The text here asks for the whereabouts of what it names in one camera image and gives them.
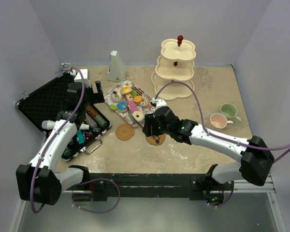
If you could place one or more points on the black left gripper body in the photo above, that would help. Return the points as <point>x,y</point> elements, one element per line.
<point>89,99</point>

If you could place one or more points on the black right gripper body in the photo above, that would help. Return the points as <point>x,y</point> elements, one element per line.
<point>157,128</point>

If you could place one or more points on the cream plain donut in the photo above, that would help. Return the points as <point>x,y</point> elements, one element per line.
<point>138,116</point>

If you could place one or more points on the yellow glazed donut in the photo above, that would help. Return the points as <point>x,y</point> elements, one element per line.
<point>126,90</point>

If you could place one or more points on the cream cake slice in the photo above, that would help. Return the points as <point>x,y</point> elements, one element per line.
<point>129,97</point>

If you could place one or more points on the pink cake slice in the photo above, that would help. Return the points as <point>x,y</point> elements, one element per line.
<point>132,106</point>

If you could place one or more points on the orange macaron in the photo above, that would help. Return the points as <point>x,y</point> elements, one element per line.
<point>138,99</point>

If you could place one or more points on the metal tongs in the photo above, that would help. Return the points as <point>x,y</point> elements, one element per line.
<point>139,124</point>

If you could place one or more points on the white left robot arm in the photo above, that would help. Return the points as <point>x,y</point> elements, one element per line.
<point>38,181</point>

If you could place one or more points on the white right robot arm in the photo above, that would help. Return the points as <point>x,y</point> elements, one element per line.
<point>252,158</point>

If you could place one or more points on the orange poker chip stack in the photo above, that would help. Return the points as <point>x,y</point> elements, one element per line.
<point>92,112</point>

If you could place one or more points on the green macaron left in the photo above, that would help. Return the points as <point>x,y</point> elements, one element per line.
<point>113,107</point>

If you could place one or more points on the green macaron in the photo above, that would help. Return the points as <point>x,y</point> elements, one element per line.
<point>133,93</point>
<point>113,107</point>

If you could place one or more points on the green poker chip stack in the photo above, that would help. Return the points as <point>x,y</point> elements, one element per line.
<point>100,121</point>

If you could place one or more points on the right woven coaster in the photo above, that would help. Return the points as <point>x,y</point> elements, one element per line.
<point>156,140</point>

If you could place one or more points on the woven coaster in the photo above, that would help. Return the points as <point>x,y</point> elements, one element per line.
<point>156,140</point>
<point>124,132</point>

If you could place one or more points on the blue glazed donut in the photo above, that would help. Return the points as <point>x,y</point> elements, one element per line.
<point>122,106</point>

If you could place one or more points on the sprinkled white donut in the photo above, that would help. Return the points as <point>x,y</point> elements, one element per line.
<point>144,101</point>

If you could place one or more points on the grey metronome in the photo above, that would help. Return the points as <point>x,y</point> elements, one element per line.
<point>116,69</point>

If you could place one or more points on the white striped donut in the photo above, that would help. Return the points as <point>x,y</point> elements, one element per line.
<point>127,83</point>

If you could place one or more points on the white small bottle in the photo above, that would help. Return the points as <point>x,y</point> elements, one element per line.
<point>84,127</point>

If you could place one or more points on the floral serving tray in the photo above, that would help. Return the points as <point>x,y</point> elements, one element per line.
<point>146,110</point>

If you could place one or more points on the green macaron centre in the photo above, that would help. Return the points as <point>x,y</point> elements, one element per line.
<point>133,93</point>

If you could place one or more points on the black open case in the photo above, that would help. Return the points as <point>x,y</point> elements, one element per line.
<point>46,103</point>

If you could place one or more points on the chocolate striped cake bar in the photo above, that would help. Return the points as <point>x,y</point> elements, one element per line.
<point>139,91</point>

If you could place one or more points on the left woven coaster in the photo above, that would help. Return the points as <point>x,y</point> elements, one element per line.
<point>124,132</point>

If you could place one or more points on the pink cup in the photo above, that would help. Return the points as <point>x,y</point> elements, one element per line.
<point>219,121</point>

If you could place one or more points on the cream three-tier dessert stand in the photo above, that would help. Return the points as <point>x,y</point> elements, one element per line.
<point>172,77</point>

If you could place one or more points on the green cup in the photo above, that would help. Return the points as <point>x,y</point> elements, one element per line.
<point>230,111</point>

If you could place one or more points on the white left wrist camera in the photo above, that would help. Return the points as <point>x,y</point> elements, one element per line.
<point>78,78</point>

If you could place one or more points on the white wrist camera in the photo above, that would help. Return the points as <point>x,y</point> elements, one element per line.
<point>78,78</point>
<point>158,103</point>

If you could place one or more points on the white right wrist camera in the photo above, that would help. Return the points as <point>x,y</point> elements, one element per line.
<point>158,103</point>

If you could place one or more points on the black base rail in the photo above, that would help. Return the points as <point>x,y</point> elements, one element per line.
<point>192,186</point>

